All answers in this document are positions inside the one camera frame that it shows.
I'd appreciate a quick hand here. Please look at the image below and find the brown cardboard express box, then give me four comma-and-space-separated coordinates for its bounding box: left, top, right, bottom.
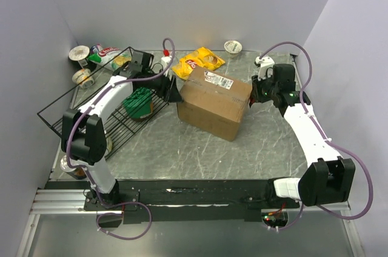
177, 67, 252, 142

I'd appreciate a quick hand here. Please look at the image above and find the green white chips bag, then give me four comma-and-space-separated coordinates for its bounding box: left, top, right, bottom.
87, 47, 132, 72

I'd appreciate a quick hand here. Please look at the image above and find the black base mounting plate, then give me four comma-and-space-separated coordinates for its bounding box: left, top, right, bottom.
84, 179, 299, 224

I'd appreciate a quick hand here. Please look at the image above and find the aluminium rail frame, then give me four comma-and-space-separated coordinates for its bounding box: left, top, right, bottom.
29, 189, 92, 215

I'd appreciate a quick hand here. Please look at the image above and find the black wire rack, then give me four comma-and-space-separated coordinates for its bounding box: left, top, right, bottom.
48, 47, 182, 166

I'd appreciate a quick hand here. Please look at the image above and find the green lidded jar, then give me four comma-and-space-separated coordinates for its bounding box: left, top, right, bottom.
122, 87, 153, 121

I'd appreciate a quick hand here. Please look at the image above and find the white yogurt cup rear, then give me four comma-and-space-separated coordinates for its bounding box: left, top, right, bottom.
224, 40, 243, 58

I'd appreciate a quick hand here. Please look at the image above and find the blue white small packet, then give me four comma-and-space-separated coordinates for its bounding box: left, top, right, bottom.
90, 44, 104, 55

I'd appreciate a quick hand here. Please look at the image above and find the white yogurt cup upright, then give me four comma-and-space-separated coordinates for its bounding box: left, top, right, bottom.
69, 45, 90, 68

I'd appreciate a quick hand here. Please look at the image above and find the white tape roll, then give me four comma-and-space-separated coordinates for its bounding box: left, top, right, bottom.
104, 136, 113, 156

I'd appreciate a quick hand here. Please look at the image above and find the yellow Lays chips bag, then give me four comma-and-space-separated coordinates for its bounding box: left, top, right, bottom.
172, 47, 226, 80

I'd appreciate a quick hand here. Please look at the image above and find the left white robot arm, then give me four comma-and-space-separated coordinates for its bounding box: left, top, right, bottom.
61, 50, 183, 210

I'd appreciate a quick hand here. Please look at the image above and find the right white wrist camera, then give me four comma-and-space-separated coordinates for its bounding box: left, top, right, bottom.
254, 56, 275, 79

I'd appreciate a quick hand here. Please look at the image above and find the metal tin can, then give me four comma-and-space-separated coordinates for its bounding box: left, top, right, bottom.
60, 156, 86, 180

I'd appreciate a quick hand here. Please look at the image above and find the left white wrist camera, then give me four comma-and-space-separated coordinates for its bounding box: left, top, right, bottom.
161, 49, 174, 73

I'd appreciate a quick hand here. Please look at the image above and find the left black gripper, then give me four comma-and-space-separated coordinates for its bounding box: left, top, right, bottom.
143, 67, 184, 104

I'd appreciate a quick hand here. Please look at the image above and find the white yogurt cup lying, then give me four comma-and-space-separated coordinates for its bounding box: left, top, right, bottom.
72, 68, 95, 89

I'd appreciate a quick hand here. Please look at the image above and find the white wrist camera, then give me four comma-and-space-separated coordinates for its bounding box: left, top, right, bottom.
254, 56, 275, 79
161, 49, 174, 73

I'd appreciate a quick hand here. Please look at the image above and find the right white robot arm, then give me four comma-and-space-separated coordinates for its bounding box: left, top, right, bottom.
250, 57, 355, 208

